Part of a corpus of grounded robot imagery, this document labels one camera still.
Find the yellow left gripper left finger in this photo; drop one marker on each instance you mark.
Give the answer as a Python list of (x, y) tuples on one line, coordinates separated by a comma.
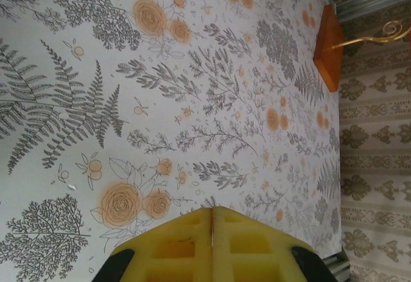
[(180, 256)]

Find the orange wooden stand base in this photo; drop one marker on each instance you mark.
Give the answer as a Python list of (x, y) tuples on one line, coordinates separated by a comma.
[(329, 47)]

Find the floral print tablecloth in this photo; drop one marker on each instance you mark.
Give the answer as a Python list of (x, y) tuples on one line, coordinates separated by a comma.
[(160, 102)]

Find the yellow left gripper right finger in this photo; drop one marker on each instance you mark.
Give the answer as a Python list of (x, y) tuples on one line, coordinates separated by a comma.
[(250, 256)]

